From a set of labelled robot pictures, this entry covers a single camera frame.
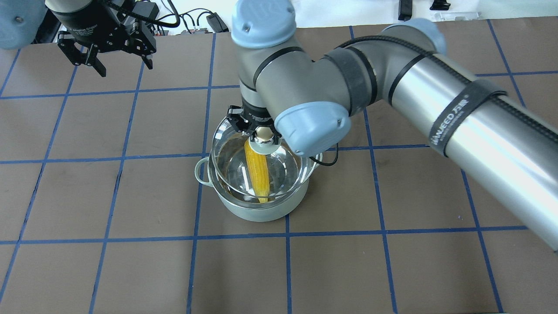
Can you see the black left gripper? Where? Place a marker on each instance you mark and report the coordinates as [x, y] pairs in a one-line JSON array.
[[83, 22]]

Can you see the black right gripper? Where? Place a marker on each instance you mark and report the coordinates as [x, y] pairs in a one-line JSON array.
[[254, 116]]

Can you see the yellow corn cob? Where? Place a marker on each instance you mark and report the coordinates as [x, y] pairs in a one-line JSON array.
[[258, 172]]

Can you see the glass pot lid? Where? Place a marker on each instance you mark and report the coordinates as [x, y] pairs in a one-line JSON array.
[[287, 171]]

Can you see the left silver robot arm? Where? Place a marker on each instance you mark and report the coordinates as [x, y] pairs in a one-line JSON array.
[[21, 19]]

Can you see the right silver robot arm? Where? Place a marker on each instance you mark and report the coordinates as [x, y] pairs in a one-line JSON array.
[[507, 149]]

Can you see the white electric cooking pot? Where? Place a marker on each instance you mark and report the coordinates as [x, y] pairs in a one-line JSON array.
[[256, 212]]

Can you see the black power adapter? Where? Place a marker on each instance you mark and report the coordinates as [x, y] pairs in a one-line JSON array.
[[216, 23]]

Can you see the clear plastic holder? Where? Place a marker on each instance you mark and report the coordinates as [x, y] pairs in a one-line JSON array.
[[452, 16]]

